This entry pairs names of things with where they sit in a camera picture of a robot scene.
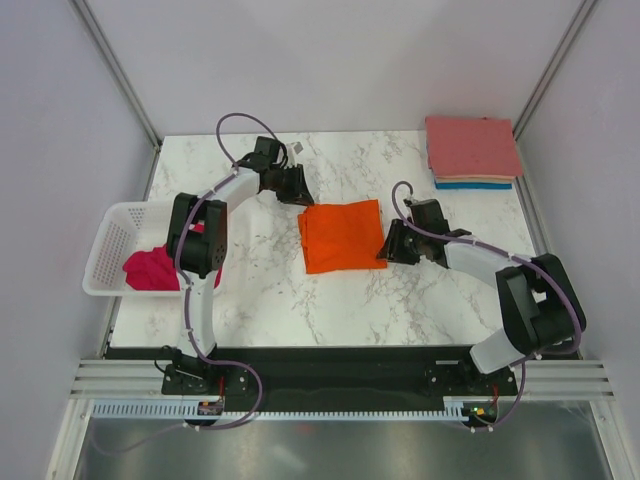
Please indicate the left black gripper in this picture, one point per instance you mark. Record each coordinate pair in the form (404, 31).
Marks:
(299, 192)

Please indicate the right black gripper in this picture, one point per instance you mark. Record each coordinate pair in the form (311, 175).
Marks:
(392, 250)

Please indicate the orange t-shirt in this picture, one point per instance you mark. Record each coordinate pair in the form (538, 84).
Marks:
(341, 237)

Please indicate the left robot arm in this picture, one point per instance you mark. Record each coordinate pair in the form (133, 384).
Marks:
(197, 238)

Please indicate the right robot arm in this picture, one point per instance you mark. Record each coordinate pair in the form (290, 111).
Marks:
(538, 305)

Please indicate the folded peach t-shirt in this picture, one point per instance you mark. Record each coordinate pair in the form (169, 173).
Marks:
(474, 179)

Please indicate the folded pink t-shirt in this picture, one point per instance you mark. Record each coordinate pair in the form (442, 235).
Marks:
(466, 147)

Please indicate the magenta t-shirt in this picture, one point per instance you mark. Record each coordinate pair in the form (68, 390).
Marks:
(151, 270)

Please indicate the white plastic basket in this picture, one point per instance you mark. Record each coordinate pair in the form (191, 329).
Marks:
(126, 228)

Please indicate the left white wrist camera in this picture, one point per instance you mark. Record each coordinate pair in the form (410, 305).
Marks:
(294, 148)

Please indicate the white slotted cable duct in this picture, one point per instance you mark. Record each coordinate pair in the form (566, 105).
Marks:
(195, 410)

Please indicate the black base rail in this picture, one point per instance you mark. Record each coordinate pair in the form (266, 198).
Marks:
(334, 378)

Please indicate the left aluminium frame post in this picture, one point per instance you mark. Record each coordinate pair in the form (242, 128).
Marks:
(99, 38)

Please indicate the aluminium frame post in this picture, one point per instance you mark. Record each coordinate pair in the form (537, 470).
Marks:
(99, 38)
(573, 31)

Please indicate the right aluminium frame post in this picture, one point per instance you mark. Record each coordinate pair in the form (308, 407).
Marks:
(573, 31)

